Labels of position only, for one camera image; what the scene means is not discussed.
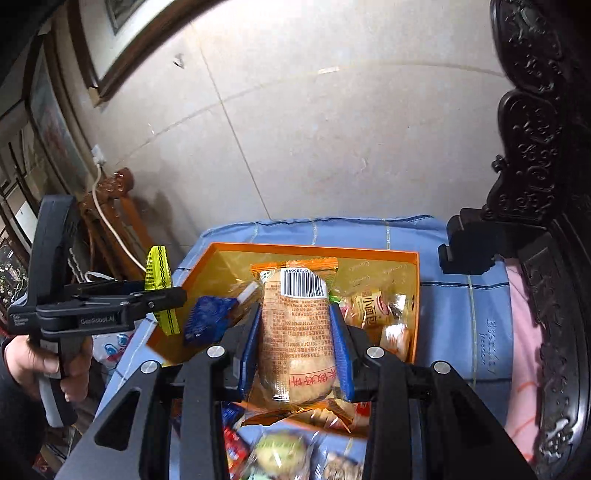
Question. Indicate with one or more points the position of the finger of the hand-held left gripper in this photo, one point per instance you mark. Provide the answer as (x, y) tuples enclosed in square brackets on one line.
[(161, 300), (101, 290)]

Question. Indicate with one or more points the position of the dark carved wooden furniture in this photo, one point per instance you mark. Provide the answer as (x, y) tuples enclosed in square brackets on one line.
[(531, 138)]

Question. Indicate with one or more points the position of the yellow label bread packet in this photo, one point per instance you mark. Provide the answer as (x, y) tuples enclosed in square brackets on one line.
[(369, 304)]

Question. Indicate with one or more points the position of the red snack packet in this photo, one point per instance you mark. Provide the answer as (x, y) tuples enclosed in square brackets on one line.
[(234, 445)]

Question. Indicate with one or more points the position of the person's left hand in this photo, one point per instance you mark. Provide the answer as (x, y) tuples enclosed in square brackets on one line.
[(23, 364)]

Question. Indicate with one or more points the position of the large blue snack packet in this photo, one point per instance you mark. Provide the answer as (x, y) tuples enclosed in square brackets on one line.
[(207, 318)]

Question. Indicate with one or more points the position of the small blue snack packet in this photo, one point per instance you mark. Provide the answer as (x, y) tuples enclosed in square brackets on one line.
[(231, 411)]

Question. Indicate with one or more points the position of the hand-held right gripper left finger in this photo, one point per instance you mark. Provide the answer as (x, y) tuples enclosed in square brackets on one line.
[(251, 341)]

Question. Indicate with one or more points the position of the large wooden framed picture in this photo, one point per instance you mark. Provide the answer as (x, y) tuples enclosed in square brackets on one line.
[(152, 46)]

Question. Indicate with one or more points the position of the white wall socket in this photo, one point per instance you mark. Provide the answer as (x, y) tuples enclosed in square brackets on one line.
[(99, 155)]

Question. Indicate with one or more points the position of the orange cardboard box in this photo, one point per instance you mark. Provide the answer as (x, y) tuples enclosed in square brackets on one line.
[(369, 261)]

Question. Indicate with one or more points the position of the round pale green cake packet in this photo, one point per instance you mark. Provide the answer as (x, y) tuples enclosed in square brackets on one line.
[(277, 454)]

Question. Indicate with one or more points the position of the brown wooden chair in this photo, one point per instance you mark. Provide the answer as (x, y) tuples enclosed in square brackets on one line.
[(120, 184)]

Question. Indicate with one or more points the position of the yellow-green snack packet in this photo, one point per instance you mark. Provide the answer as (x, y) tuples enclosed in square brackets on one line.
[(159, 272)]

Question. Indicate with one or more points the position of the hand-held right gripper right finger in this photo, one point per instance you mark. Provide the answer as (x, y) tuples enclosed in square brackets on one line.
[(341, 355)]

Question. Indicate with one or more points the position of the pink cloth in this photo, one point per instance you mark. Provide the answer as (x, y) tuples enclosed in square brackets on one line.
[(526, 369)]

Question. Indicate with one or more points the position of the orange-edged snack packet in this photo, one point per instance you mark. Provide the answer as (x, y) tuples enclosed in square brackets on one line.
[(295, 332)]

